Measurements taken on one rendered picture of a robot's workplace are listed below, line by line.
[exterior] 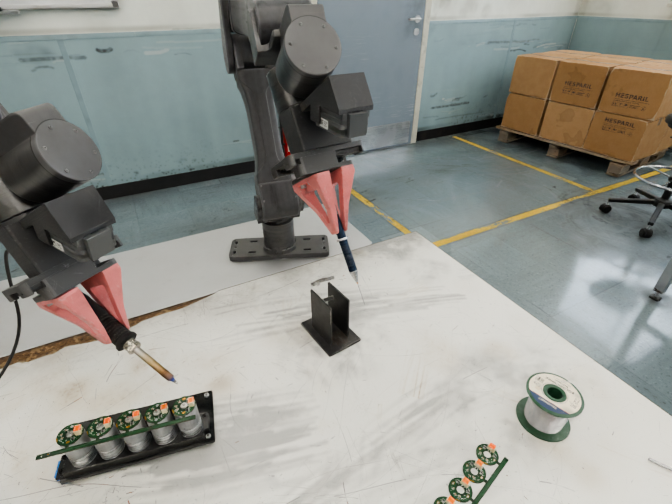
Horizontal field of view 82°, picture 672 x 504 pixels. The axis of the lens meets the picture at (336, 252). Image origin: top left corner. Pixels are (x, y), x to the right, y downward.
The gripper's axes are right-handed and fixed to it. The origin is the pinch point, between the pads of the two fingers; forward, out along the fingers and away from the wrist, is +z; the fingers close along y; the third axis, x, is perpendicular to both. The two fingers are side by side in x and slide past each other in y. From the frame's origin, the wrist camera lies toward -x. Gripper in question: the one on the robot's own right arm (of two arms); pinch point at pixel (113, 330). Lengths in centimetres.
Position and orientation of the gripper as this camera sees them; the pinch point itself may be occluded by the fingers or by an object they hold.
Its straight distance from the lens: 50.8
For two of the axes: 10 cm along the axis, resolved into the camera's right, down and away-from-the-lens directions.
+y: 4.6, -4.9, 7.4
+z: 4.1, 8.6, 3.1
